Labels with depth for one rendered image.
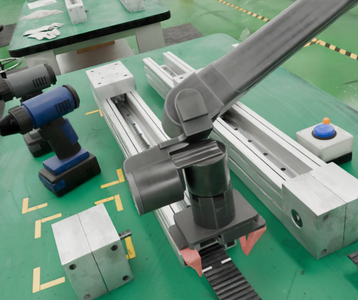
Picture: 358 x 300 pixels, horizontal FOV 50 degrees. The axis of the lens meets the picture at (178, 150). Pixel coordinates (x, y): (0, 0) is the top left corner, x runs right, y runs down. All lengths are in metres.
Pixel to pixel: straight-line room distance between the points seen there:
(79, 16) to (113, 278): 2.00
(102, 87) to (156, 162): 0.63
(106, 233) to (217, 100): 0.27
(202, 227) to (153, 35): 1.95
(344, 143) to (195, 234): 0.41
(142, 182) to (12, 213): 0.52
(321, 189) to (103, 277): 0.36
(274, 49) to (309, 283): 0.34
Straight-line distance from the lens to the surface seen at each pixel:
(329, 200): 0.61
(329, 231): 0.63
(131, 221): 0.76
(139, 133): 0.92
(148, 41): 2.39
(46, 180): 0.89
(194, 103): 0.46
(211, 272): 0.63
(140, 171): 0.45
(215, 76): 0.49
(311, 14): 0.59
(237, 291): 0.60
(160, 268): 0.67
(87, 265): 0.61
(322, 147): 0.79
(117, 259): 0.62
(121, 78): 1.08
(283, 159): 0.77
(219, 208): 0.49
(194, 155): 0.46
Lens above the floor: 1.28
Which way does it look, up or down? 32 degrees down
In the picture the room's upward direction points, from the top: 12 degrees counter-clockwise
